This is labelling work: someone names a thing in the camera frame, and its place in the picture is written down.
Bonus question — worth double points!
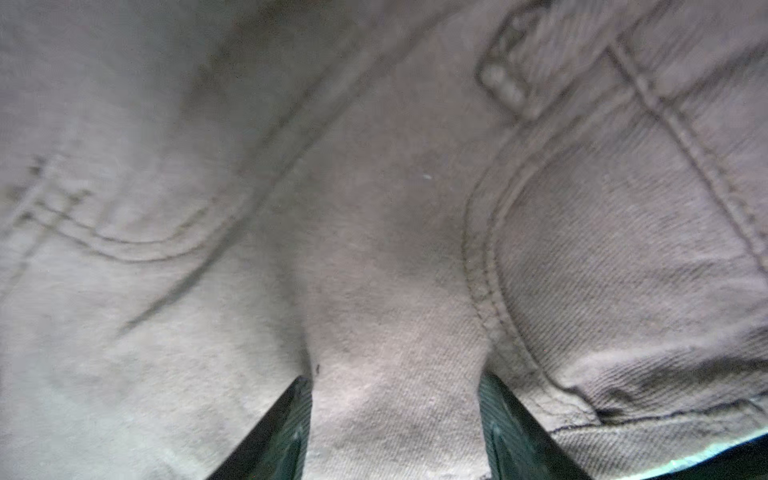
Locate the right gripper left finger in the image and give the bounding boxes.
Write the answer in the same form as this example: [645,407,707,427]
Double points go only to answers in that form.
[209,376,312,480]

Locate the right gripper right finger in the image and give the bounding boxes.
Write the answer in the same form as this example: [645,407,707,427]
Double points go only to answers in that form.
[478,371,589,480]

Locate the brown trousers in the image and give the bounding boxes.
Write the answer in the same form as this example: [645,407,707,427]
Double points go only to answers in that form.
[1,1,767,479]

